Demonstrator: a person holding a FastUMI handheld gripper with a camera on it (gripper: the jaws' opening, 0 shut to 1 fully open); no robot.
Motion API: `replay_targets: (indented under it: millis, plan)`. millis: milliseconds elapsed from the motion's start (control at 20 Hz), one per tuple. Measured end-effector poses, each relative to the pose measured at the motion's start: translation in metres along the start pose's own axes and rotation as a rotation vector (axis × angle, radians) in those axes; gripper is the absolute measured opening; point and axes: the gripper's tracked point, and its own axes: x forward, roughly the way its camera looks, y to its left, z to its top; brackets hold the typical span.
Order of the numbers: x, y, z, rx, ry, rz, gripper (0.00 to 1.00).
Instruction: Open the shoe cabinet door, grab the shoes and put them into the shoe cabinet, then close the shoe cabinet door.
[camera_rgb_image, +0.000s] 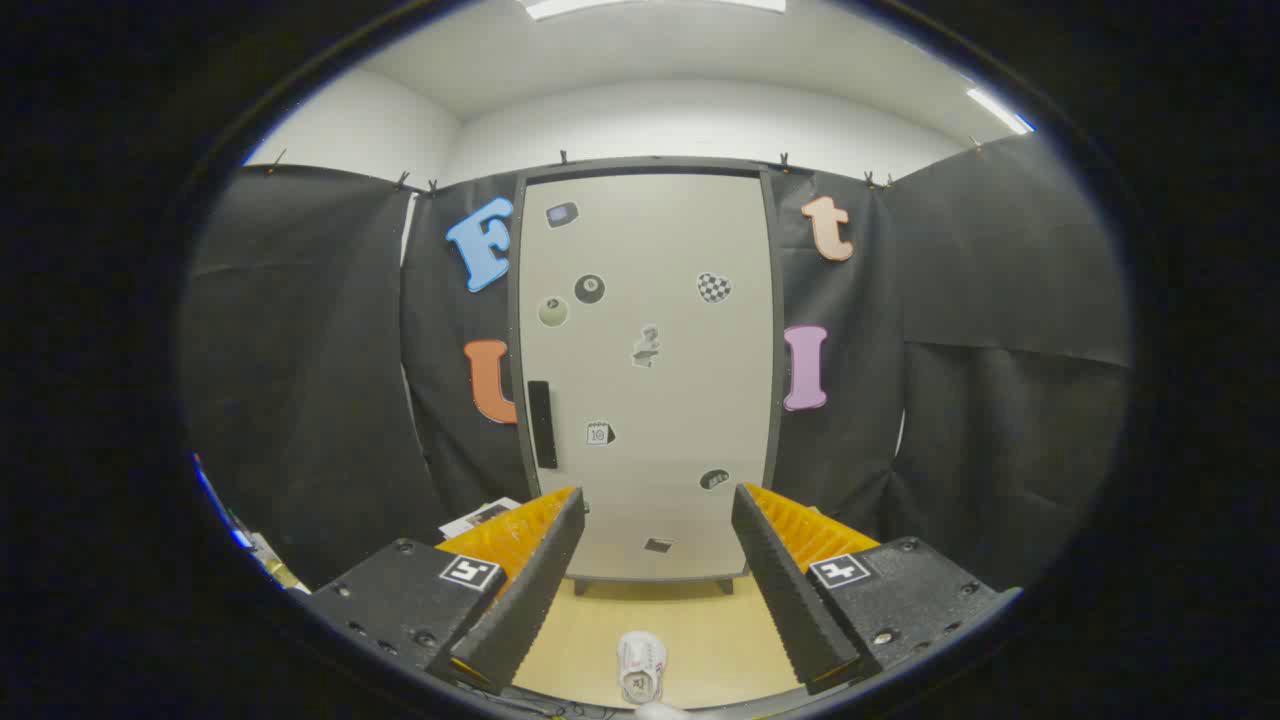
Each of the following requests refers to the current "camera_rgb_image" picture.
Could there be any black door handle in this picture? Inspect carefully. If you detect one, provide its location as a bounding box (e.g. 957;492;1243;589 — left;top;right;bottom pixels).
527;380;558;470

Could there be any white canvas shoe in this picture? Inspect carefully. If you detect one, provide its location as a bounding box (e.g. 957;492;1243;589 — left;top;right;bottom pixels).
617;630;668;705

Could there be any small ceiling light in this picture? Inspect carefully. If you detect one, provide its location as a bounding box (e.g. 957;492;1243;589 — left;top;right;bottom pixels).
967;88;1034;135

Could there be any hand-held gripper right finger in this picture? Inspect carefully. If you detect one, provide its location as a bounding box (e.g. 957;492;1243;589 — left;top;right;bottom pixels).
731;483;1023;696

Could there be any grey shoe cabinet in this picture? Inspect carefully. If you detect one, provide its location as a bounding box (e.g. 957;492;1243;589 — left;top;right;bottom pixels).
507;157;788;598

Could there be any long ceiling light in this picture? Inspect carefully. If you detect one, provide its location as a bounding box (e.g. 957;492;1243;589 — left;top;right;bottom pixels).
525;0;786;21

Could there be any stack of books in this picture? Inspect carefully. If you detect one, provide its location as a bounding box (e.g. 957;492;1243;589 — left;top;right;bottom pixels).
438;497;523;541

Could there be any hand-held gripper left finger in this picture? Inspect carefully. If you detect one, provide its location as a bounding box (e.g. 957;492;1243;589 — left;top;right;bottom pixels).
298;486;587;696

